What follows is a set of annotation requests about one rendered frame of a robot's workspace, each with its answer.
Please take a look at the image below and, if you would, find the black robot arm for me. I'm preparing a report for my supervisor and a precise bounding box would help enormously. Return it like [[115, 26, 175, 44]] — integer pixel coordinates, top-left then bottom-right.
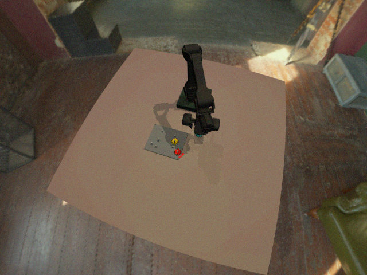
[[182, 44, 215, 135]]

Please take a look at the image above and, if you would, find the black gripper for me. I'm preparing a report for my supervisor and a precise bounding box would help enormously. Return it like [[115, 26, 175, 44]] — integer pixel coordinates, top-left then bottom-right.
[[182, 113, 220, 131]]

